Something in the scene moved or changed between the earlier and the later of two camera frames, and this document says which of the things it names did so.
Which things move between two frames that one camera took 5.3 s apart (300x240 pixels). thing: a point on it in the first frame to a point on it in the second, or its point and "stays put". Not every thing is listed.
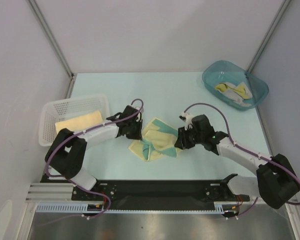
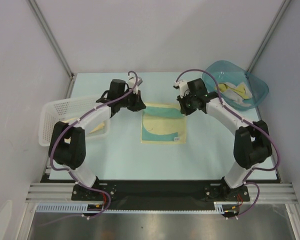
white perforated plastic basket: (55, 111) stays put
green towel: (158, 138) to (163, 123)
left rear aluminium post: (51, 37) stays put
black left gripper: (138, 135) to (138, 105)
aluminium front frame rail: (50, 192) stays put
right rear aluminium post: (271, 29) stays put
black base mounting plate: (162, 192) stays put
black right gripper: (183, 140) to (185, 101)
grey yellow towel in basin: (238, 93) stays put
